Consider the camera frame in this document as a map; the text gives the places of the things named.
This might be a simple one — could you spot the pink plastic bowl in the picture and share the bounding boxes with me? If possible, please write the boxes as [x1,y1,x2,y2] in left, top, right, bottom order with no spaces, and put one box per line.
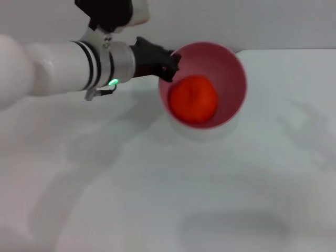
[158,41,248,140]

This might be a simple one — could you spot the orange toy fruit with stem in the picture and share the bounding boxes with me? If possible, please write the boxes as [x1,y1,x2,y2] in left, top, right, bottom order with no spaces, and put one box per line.
[168,75,218,125]

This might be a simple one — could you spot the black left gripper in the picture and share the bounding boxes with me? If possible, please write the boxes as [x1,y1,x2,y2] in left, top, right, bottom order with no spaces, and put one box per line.
[129,36,183,83]

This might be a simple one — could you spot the thin dark left arm cable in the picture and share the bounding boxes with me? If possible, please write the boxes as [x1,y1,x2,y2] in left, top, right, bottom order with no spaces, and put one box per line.
[85,85,118,101]

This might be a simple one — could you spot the left wrist camera housing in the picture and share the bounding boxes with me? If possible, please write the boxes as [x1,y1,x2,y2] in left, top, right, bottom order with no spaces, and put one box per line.
[74,0,151,34]

